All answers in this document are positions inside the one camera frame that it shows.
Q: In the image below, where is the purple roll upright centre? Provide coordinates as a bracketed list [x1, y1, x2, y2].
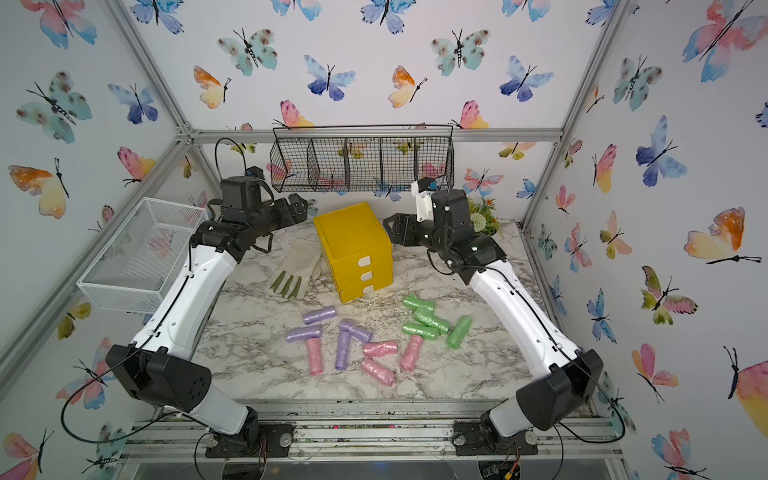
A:
[335, 330, 351, 371]

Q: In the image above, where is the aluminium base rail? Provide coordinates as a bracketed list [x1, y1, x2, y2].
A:
[117, 400, 630, 479]

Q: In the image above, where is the yellow three-drawer box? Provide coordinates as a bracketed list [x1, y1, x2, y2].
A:
[314, 202, 393, 303]

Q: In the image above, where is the white mesh wall basket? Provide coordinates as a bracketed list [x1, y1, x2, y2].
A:
[77, 197, 209, 313]

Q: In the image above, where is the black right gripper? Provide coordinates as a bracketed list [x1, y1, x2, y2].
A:
[385, 216, 456, 264]

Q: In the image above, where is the pink roll upright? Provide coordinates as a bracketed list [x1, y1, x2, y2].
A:
[305, 337, 324, 376]
[400, 335, 424, 372]

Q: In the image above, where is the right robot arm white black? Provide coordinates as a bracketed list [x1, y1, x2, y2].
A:
[383, 177, 603, 440]

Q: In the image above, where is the white pot with green plant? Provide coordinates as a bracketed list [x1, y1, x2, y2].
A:
[469, 198, 500, 236]

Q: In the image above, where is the beige green work glove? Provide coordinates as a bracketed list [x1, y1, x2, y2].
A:
[268, 239, 322, 300]

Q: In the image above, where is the green roll top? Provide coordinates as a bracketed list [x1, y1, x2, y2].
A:
[403, 294, 436, 313]

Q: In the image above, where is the pink roll right upright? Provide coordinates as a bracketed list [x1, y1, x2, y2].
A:
[400, 335, 424, 372]

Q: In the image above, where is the pink roll bottom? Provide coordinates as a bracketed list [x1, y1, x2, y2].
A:
[361, 358, 396, 387]

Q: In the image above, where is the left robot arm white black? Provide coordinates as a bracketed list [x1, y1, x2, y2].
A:
[106, 194, 308, 454]

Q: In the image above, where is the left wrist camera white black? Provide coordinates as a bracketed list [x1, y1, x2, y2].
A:
[245, 166, 265, 180]

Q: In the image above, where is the pink roll centre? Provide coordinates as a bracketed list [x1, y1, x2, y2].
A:
[362, 340, 399, 358]

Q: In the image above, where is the pink roll left upright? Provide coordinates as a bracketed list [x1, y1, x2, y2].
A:
[305, 337, 324, 376]

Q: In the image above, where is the black wire wall basket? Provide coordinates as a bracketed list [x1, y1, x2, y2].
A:
[267, 123, 455, 194]

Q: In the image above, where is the green roll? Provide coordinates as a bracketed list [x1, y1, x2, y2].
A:
[446, 315, 473, 350]
[403, 294, 436, 313]
[413, 309, 451, 335]
[401, 322, 441, 340]

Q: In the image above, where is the purple roll upper left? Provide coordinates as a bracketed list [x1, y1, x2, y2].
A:
[302, 306, 337, 325]

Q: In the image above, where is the purple roll angled centre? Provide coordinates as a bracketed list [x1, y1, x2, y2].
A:
[339, 319, 373, 344]

